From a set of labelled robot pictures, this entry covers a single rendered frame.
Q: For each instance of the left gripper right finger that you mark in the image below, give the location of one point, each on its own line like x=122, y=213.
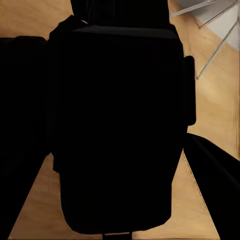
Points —
x=217, y=174

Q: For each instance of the digital camera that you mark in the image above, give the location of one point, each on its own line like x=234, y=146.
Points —
x=114, y=95

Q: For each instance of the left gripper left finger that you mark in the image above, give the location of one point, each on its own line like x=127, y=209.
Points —
x=19, y=167

